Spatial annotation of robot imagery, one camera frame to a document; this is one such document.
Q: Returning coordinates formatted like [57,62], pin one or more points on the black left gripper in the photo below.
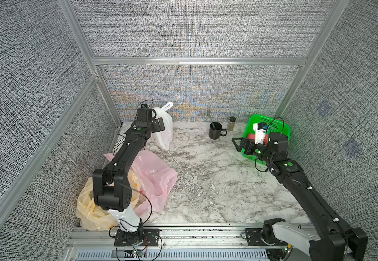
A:
[157,128]

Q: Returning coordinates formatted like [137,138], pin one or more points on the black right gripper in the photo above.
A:
[246,142]

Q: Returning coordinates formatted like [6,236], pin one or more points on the white plastic bag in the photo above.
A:
[164,138]

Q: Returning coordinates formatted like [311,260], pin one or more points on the pink plastic bag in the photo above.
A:
[154,178]

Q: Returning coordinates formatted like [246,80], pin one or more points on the beige plastic bag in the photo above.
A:
[93,217]

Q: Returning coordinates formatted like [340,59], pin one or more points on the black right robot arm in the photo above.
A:
[334,239]

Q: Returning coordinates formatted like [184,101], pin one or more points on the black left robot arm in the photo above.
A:
[111,187]

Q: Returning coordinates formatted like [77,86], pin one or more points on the small black knob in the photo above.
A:
[231,123]

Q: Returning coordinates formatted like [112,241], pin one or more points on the black mug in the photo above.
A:
[216,131]

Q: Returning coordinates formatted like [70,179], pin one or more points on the green plastic basket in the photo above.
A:
[281,127]

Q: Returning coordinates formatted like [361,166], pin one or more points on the metal spoon in mug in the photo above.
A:
[209,115]

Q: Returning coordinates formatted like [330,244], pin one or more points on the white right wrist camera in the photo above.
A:
[260,132]

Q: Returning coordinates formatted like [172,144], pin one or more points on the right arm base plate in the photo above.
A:
[258,237]

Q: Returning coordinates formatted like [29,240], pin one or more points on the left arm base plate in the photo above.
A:
[146,237]

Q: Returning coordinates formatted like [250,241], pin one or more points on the aluminium front rail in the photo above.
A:
[185,236]

